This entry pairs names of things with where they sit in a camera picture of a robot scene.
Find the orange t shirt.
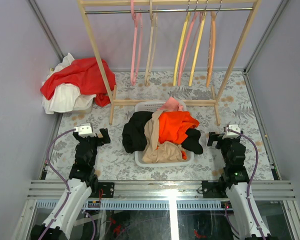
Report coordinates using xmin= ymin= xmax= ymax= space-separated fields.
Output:
xmin=158 ymin=111 xmax=200 ymax=145

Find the orange wavy hanger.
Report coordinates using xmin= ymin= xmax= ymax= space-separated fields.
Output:
xmin=206 ymin=0 xmax=223 ymax=87

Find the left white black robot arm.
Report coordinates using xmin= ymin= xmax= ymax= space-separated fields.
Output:
xmin=30 ymin=123 xmax=111 ymax=240

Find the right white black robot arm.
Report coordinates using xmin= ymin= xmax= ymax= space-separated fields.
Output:
xmin=201 ymin=127 xmax=278 ymax=240

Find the pink hanger left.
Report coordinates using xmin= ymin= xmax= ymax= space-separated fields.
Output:
xmin=130 ymin=0 xmax=143 ymax=86

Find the pink hanger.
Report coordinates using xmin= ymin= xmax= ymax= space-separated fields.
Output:
xmin=130 ymin=0 xmax=143 ymax=86
xmin=177 ymin=0 xmax=199 ymax=86

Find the beige wooden hanger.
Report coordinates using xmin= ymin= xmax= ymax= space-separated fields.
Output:
xmin=144 ymin=0 xmax=158 ymax=86

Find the yellow hanger left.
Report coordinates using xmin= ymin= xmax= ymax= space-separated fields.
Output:
xmin=172 ymin=0 xmax=191 ymax=86

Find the yellow hanger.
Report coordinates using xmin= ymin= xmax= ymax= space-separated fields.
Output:
xmin=172 ymin=0 xmax=191 ymax=86
xmin=188 ymin=0 xmax=208 ymax=87

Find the pink hanger right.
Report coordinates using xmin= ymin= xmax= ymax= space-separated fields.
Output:
xmin=177 ymin=0 xmax=199 ymax=86

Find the yellow hanger right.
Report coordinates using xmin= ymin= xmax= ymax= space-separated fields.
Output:
xmin=188 ymin=0 xmax=208 ymax=87

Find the black garment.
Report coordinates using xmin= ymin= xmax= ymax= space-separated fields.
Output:
xmin=122 ymin=111 xmax=203 ymax=155

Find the beige garment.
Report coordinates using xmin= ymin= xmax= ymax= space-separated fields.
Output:
xmin=142 ymin=110 xmax=187 ymax=164

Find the pink garment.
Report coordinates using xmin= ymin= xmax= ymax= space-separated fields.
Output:
xmin=159 ymin=97 xmax=184 ymax=112

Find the white cloth pile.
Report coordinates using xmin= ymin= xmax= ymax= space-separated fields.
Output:
xmin=41 ymin=52 xmax=97 ymax=115

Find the white laundry basket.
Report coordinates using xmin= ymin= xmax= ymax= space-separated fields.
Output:
xmin=133 ymin=100 xmax=195 ymax=168

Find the red cloth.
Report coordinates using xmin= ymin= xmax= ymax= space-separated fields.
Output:
xmin=40 ymin=57 xmax=111 ymax=107

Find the wooden clothes rack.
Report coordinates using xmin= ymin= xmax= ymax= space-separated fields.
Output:
xmin=76 ymin=0 xmax=262 ymax=126

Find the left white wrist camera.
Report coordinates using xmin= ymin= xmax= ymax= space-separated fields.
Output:
xmin=74 ymin=123 xmax=95 ymax=138

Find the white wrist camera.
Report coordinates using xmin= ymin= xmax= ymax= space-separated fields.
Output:
xmin=74 ymin=123 xmax=95 ymax=138
xmin=223 ymin=124 xmax=241 ymax=139

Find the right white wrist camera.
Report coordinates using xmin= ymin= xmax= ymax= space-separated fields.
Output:
xmin=223 ymin=124 xmax=241 ymax=139

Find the aluminium rail frame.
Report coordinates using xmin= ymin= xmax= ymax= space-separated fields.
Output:
xmin=12 ymin=180 xmax=300 ymax=240

